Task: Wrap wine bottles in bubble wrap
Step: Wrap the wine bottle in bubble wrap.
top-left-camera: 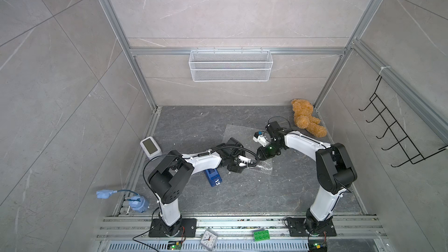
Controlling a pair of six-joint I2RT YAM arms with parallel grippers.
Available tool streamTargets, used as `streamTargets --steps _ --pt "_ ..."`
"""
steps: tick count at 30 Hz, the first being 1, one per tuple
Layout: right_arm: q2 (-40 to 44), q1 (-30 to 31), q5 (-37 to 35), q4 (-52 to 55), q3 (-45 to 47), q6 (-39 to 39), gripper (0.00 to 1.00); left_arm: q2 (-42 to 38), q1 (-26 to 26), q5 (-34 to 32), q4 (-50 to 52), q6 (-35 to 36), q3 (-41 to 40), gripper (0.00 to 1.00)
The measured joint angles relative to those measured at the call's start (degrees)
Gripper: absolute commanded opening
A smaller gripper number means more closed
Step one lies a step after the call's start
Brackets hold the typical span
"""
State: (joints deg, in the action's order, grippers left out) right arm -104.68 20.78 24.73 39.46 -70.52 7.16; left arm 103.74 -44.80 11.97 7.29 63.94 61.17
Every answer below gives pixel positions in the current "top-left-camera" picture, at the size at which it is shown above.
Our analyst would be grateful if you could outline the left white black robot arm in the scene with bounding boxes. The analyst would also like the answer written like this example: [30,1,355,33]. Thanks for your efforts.
[143,138,260,236]

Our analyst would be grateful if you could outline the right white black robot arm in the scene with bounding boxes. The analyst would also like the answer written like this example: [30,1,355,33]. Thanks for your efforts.
[253,121,358,236]

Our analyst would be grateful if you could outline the blue tape dispenser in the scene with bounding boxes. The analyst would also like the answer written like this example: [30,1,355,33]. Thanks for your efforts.
[204,169,222,187]

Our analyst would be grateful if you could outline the brown teddy bear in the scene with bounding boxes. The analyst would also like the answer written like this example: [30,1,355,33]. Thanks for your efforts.
[291,99,327,138]

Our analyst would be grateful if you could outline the white digital clock display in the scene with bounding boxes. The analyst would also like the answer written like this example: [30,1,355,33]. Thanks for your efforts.
[140,136,162,160]

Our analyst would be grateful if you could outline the green toy brick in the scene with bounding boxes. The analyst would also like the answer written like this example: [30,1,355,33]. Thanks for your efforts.
[253,229,271,242]

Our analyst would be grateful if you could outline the small white analog clock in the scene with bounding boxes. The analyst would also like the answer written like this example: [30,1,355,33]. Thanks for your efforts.
[199,229,218,251]

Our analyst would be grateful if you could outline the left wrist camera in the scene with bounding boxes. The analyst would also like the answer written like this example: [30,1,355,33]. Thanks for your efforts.
[238,155,252,168]

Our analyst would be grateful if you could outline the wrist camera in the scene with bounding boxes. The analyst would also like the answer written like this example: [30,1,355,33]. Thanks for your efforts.
[253,131,270,147]
[238,155,252,168]

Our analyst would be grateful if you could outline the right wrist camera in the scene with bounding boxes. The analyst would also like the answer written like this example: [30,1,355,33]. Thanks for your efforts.
[253,131,270,147]

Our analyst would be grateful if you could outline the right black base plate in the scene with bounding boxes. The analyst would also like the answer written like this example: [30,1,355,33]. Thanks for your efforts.
[284,217,337,237]

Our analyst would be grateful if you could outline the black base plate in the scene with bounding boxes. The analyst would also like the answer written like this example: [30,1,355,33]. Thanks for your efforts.
[284,217,337,237]
[148,218,197,238]

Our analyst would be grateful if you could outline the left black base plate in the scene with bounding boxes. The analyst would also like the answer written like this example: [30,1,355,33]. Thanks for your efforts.
[148,218,197,238]

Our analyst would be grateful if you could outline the white wire mesh basket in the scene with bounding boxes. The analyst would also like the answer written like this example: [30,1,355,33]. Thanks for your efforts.
[189,50,273,82]

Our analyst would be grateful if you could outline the black wall hook rack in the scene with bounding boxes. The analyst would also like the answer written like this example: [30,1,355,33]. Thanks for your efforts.
[358,76,448,168]

